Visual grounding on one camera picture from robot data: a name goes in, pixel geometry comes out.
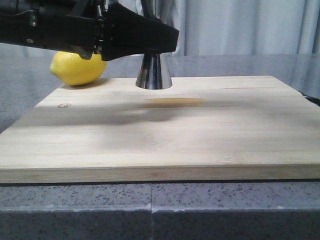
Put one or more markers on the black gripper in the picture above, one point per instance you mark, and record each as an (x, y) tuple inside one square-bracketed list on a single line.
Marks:
[(60, 25)]

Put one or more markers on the steel double jigger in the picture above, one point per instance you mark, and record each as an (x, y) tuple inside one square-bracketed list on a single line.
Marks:
[(154, 72)]

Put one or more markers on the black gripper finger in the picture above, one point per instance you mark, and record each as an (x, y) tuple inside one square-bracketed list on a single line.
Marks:
[(151, 9), (125, 33)]

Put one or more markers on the yellow lemon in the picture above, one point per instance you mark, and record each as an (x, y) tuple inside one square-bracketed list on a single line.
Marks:
[(73, 70)]

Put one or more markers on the wooden cutting board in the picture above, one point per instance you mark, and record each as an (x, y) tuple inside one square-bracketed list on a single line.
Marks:
[(202, 128)]

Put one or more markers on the grey curtain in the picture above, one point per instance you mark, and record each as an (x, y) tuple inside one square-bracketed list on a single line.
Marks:
[(245, 27)]

